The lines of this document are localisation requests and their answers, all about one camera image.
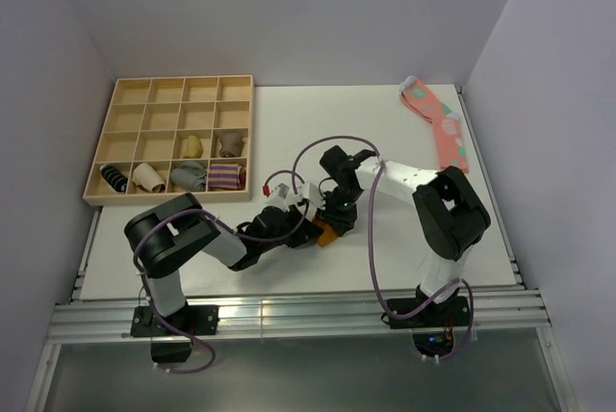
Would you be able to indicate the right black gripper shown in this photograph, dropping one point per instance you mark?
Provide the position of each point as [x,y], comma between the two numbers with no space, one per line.
[340,223]

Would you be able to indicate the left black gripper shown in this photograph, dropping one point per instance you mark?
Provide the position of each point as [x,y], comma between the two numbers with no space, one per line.
[310,232]

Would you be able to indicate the mustard yellow striped sock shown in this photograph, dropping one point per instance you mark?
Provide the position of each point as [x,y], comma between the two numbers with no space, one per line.
[327,236]

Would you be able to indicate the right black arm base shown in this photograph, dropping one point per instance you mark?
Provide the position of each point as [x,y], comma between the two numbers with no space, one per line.
[440,329]

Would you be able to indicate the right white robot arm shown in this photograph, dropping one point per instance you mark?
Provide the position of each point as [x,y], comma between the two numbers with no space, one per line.
[451,215]

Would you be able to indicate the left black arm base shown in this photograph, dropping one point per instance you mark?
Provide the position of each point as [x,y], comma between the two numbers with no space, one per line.
[176,337]

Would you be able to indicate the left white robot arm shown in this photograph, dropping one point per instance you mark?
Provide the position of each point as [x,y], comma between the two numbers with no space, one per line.
[164,238]

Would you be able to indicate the purple striped rolled sock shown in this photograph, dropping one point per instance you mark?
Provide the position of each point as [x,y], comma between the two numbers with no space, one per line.
[226,177]

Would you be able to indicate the taupe rolled sock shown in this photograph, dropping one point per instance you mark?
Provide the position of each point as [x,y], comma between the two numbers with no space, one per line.
[228,143]

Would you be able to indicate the grey rolled sock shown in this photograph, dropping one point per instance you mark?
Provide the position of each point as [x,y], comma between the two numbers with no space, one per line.
[190,176]

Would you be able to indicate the yellow rolled sock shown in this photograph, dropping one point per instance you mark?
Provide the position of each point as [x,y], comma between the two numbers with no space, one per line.
[193,148]

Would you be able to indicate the beige rolled sock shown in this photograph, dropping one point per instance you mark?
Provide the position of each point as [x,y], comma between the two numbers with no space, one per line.
[148,179]

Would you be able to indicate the wooden compartment tray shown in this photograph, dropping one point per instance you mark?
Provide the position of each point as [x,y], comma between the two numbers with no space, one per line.
[148,120]

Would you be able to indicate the pink patterned sock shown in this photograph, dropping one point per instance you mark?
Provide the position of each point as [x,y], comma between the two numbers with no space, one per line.
[415,95]

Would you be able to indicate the black rolled sock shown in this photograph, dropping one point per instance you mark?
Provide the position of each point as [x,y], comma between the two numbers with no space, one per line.
[117,181]

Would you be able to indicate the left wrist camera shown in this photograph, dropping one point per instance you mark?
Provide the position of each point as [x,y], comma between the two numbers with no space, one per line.
[281,197]

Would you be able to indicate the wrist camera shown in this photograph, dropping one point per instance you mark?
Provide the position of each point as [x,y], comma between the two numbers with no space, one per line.
[281,197]
[309,193]

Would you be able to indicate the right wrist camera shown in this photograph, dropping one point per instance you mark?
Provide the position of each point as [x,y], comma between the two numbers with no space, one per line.
[309,193]

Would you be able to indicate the aluminium mounting rail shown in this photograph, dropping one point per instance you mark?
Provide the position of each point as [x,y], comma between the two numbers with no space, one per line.
[301,315]

